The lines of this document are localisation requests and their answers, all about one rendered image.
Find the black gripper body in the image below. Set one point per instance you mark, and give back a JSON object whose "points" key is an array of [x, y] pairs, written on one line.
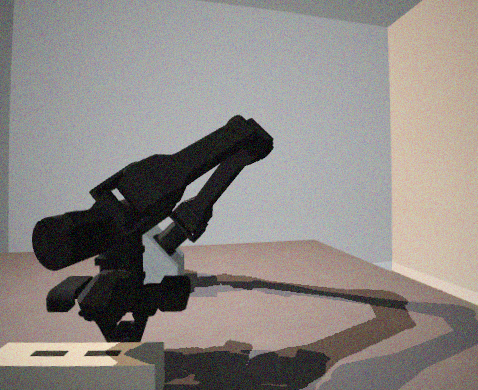
{"points": [[172, 294]]}

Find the black two-prong plug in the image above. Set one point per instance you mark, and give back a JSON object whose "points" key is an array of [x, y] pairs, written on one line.
{"points": [[124, 332]]}

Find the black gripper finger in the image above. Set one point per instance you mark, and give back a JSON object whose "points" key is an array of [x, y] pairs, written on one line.
{"points": [[105, 328], [140, 320]]}

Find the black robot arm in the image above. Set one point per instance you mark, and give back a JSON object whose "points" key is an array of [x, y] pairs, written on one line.
{"points": [[151, 187]]}

